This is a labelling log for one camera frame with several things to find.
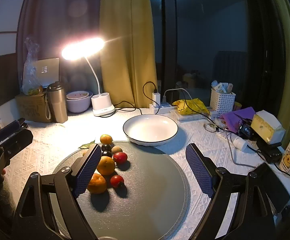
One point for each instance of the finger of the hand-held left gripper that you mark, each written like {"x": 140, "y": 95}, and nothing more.
{"x": 17, "y": 140}
{"x": 13, "y": 126}

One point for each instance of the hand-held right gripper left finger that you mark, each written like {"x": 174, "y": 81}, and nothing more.
{"x": 87, "y": 172}

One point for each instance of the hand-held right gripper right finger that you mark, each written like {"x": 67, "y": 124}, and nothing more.
{"x": 200, "y": 172}

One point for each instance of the mandarin orange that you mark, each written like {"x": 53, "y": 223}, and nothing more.
{"x": 97, "y": 184}

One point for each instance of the large orange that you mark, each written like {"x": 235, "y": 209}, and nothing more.
{"x": 106, "y": 165}

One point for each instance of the dark grape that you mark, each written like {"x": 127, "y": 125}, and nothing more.
{"x": 106, "y": 147}
{"x": 106, "y": 154}

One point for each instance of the red cherry tomato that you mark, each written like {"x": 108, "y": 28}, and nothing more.
{"x": 120, "y": 157}
{"x": 117, "y": 181}

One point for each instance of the brown longan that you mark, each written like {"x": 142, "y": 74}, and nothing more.
{"x": 115, "y": 150}

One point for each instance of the small orange kumquat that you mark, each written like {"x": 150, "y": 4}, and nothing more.
{"x": 106, "y": 139}

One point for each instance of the white plate with black rim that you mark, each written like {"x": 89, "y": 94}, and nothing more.
{"x": 150, "y": 130}

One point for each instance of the person's left forearm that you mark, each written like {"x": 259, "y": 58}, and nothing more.
{"x": 4, "y": 197}

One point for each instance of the cardboard box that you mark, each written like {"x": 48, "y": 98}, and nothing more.
{"x": 31, "y": 107}

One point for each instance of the green leaf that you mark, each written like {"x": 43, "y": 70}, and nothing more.
{"x": 87, "y": 145}

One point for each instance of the white textured tablecloth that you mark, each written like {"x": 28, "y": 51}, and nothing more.
{"x": 59, "y": 135}

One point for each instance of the metal glasses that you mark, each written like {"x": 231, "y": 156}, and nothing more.
{"x": 210, "y": 127}

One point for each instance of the steel tumbler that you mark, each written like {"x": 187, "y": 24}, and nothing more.
{"x": 57, "y": 105}

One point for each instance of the small white bottle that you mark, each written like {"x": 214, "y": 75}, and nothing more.
{"x": 240, "y": 143}

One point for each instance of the clear plastic bag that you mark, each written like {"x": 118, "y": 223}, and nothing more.
{"x": 29, "y": 72}

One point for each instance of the round grey mat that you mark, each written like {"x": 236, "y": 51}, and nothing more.
{"x": 147, "y": 192}

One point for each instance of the white flat box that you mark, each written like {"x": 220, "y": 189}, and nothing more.
{"x": 187, "y": 117}

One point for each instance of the black device with display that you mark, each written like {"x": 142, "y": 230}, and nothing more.
{"x": 246, "y": 131}

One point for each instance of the yellow duck bag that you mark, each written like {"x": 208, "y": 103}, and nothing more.
{"x": 192, "y": 106}

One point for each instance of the purple cloth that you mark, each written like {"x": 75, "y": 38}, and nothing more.
{"x": 237, "y": 116}

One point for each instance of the white desk lamp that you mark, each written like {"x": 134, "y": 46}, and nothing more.
{"x": 102, "y": 106}

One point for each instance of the purple bowl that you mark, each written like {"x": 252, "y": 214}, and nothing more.
{"x": 78, "y": 105}

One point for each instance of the pink dish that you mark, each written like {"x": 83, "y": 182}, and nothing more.
{"x": 77, "y": 95}

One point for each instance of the black charger box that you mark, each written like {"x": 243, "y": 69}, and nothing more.
{"x": 270, "y": 151}

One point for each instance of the white power strip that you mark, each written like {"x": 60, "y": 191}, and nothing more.
{"x": 163, "y": 108}

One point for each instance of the white perforated basket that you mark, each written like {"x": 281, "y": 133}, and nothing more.
{"x": 222, "y": 101}

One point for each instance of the yellow tissue box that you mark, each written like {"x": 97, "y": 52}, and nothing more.
{"x": 265, "y": 127}

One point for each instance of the black plug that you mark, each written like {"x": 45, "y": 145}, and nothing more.
{"x": 172, "y": 97}

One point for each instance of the white charger adapter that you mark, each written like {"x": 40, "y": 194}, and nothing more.
{"x": 156, "y": 99}

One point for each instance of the pale small packets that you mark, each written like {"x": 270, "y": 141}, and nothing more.
{"x": 218, "y": 86}

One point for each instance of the yellow curtain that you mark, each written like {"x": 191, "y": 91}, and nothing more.
{"x": 127, "y": 42}

